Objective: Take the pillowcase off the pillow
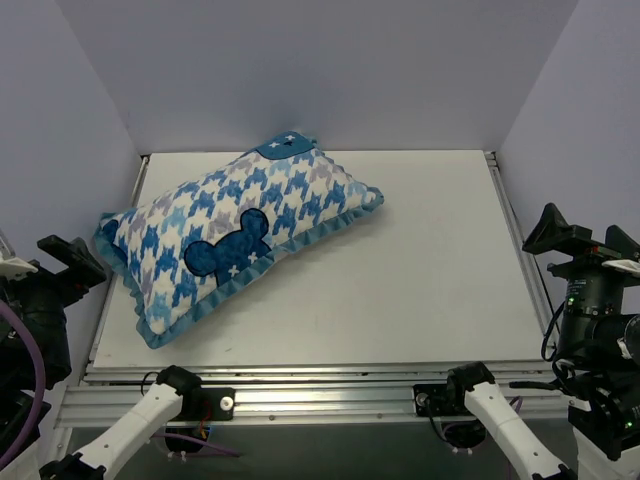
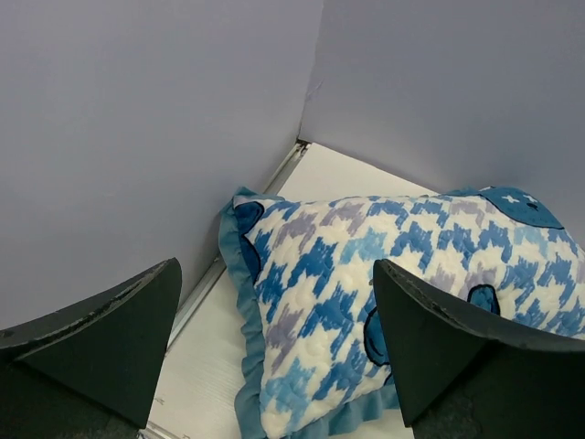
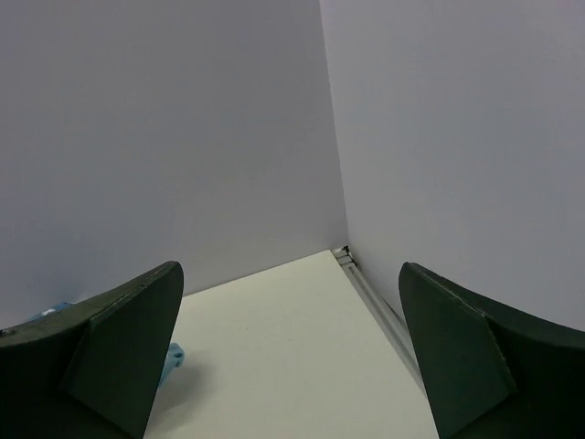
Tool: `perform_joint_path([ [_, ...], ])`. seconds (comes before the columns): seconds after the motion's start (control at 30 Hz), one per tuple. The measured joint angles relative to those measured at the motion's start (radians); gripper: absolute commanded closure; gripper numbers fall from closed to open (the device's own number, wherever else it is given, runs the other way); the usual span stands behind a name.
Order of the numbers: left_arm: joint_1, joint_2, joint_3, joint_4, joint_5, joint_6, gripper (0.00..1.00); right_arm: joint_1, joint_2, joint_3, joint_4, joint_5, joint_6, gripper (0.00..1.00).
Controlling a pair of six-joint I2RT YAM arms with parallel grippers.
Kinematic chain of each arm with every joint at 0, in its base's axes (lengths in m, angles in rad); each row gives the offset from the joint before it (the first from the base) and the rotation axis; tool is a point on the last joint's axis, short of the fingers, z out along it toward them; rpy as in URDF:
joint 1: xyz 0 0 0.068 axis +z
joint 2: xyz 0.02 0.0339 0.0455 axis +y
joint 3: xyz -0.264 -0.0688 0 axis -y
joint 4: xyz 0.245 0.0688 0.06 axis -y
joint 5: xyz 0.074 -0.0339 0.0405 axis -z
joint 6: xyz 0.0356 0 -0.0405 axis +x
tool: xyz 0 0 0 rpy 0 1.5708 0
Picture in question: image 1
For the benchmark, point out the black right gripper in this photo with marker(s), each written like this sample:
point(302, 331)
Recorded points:
point(587, 267)

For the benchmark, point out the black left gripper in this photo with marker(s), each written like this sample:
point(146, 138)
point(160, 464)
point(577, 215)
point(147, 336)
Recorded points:
point(70, 267)

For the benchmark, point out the blue white houndstooth pillowcase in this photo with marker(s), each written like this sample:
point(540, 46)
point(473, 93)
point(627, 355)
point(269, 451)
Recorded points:
point(184, 253)

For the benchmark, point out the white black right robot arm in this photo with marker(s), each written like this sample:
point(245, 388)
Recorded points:
point(595, 363)

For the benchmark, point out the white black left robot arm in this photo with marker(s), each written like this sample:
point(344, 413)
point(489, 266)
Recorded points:
point(35, 357)

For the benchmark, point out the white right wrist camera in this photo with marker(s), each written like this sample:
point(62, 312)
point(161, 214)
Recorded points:
point(626, 266)

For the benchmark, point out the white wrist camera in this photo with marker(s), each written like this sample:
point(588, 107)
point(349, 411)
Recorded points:
point(626, 266)
point(11, 266)

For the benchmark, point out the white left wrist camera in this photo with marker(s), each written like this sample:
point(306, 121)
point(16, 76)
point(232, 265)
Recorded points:
point(11, 266)

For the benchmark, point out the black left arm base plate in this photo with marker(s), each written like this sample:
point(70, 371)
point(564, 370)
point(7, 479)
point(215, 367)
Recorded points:
point(208, 404)

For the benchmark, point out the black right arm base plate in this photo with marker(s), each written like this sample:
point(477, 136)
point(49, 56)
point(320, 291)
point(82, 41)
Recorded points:
point(435, 401)

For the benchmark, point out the aluminium mounting rail frame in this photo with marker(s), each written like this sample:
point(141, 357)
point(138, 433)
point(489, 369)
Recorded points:
point(342, 331)

